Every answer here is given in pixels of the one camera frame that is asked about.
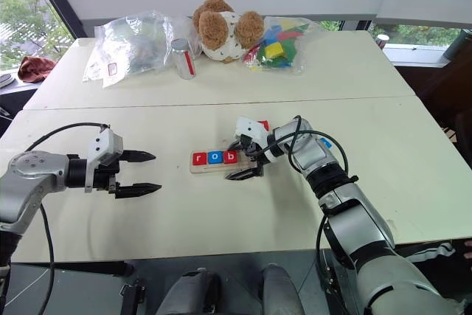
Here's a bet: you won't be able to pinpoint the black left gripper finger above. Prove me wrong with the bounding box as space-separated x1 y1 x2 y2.
121 149 157 165
114 182 163 200

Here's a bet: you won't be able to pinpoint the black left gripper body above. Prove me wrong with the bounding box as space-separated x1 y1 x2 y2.
92 159 125 195

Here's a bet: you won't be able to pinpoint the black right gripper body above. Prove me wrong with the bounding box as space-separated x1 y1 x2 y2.
239 136 266 179

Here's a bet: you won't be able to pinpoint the wooden letter tray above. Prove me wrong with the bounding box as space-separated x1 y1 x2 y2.
189 150 260 176

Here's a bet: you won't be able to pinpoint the clear bag of coloured blocks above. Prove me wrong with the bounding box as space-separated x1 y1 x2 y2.
242 15 320 77

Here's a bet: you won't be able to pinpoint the metal can red label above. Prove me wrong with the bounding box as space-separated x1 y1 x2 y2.
170 38 197 81

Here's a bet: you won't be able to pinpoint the black table clamp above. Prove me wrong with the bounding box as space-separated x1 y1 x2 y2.
119 280 148 315

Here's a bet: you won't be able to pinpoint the clear plastic bag dark contents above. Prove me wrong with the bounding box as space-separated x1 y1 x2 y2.
82 10 193 90

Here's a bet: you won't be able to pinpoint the brown white plush bear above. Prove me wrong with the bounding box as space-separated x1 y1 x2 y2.
192 0 266 65

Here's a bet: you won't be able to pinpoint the dark rounded shape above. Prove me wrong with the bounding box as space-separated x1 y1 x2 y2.
261 263 305 315

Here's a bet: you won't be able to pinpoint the dark red cloth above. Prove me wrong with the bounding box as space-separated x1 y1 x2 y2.
18 55 57 84

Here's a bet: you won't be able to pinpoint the paper cup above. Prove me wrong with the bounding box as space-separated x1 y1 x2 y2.
375 33 392 51

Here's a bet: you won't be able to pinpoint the dark brown chair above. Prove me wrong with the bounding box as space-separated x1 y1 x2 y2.
394 58 472 168

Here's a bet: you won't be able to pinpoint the dark grey-green bin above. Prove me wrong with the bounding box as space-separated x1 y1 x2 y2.
442 28 472 62

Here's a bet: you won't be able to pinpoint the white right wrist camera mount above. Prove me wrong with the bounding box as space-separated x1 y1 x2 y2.
235 116 272 143

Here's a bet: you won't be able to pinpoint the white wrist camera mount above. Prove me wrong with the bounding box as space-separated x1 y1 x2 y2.
235 116 272 143
84 128 125 194

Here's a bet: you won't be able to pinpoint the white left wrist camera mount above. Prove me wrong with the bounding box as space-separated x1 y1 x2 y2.
84 128 125 194

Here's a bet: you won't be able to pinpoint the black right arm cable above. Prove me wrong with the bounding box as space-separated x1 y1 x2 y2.
257 114 359 296

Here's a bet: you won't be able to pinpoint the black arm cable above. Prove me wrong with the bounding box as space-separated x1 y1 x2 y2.
257 114 359 296
24 122 111 315

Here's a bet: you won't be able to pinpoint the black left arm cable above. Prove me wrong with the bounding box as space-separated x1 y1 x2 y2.
24 122 111 315

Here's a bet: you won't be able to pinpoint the grey strap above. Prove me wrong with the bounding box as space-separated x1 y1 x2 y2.
408 242 457 263

